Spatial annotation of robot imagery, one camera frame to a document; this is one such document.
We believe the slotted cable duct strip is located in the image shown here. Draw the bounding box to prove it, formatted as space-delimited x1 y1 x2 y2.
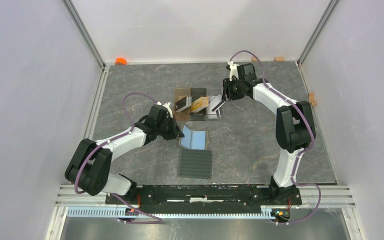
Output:
66 206 275 220

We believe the white blue credit card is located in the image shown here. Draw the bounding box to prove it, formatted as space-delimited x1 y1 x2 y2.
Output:
207 94 226 113

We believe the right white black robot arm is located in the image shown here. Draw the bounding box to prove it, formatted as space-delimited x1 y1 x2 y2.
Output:
222 61 316 204

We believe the gold credit card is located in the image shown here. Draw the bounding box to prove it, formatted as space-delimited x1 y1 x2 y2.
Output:
190 96 209 113

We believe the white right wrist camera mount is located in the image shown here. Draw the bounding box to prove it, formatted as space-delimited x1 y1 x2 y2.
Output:
226 61 239 81

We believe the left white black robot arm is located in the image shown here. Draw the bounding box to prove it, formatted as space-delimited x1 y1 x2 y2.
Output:
64 102 185 204

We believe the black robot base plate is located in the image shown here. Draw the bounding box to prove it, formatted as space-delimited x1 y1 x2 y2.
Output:
123 184 303 214

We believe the orange round cap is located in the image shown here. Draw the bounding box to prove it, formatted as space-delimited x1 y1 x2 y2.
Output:
114 57 127 66

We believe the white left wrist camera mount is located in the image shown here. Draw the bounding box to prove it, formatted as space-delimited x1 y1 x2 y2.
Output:
156 101 173 118

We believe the grey blue card holder wallet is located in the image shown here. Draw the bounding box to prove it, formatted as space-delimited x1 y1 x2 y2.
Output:
179 125 209 151

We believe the clear card stand tray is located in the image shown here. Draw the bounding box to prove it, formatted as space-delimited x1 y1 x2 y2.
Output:
206 88 223 120

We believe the right small wooden block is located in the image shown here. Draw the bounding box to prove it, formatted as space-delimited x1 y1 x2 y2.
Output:
274 56 285 62

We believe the dark grey studded baseplate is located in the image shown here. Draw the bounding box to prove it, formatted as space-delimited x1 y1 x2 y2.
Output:
177 149 213 180

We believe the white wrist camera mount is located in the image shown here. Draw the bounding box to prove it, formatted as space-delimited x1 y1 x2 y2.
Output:
156 101 173 118
226 61 239 81

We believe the curved wooden piece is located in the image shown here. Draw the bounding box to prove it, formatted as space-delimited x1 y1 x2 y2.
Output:
308 92 318 107

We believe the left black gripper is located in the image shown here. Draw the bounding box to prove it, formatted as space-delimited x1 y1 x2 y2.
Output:
156 114 185 141

